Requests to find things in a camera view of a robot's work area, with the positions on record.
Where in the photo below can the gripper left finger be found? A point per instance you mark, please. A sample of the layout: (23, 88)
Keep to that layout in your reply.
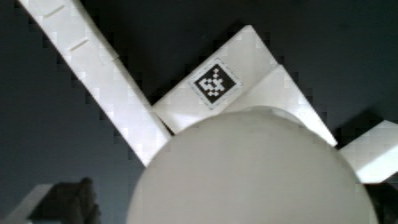
(57, 204)

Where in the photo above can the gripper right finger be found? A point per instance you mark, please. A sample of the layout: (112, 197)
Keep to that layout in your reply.
(384, 198)

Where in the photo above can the white lamp bulb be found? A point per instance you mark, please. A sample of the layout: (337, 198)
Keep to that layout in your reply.
(247, 171)

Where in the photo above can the white lamp base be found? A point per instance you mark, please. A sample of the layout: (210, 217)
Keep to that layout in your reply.
(240, 80)

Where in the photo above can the white front fence wall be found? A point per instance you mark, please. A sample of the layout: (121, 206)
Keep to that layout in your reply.
(96, 66)

